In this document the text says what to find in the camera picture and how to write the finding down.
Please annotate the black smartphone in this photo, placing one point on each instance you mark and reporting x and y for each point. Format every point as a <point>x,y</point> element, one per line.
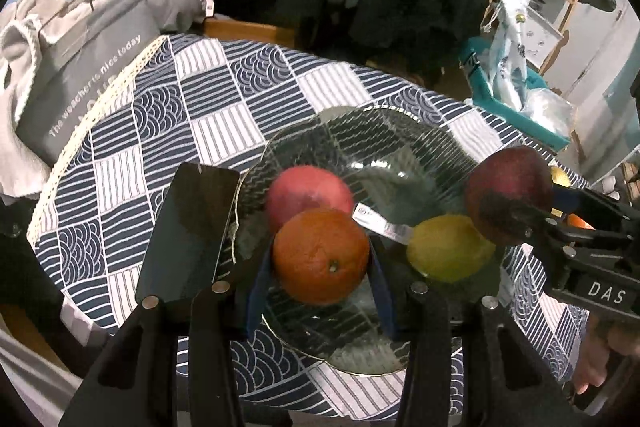
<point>190,232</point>

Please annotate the wooden drawer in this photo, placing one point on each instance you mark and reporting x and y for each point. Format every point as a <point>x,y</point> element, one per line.
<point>245,29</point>

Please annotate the person's right hand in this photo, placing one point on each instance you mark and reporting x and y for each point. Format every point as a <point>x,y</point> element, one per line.
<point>592,352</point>

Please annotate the yellow mango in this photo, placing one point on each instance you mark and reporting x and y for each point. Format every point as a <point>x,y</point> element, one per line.
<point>447,249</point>

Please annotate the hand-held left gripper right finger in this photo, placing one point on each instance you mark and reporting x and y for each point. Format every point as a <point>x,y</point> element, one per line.
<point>382,302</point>

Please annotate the white patterned basket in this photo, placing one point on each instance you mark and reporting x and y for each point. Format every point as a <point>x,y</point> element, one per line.
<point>542,37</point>

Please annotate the white printed rice bag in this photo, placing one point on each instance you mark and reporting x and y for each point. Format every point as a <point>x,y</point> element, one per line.
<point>510,52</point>

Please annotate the blue white patterned tablecloth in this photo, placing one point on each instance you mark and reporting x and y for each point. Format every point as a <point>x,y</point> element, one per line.
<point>200,82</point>

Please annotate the yellow-green lemon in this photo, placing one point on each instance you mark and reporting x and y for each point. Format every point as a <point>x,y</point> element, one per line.
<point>561,178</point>

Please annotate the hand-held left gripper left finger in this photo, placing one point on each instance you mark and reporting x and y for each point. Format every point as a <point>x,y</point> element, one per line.
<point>257,292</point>

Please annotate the clear plastic bag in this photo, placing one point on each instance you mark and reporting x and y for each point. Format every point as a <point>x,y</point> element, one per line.
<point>547,112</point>

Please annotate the silver label sticker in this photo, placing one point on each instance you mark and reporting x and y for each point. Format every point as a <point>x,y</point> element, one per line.
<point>382,223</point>

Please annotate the bright red apple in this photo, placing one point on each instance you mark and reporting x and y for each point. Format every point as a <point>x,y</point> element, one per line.
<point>305,194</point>

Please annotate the grey slipper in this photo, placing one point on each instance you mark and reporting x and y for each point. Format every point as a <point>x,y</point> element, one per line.
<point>607,184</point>

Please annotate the clear glass plate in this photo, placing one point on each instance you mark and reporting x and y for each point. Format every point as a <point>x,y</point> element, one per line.
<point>390,147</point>

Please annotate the grey fabric storage bag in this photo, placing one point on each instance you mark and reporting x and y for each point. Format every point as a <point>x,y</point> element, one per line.
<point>85,67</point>

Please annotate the beige fleece garment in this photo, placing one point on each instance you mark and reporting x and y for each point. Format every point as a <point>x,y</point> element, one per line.
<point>15,147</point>

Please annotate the dark red apple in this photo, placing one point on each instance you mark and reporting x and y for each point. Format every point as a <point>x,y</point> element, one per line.
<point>515,177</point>

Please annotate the teal plastic basket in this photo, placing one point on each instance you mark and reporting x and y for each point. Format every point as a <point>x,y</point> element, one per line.
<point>477,82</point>

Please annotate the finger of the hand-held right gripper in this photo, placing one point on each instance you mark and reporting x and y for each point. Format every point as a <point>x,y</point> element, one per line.
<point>567,199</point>
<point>505,209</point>

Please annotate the large orange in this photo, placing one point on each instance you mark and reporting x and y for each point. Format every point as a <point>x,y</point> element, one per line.
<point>320,252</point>
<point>579,222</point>

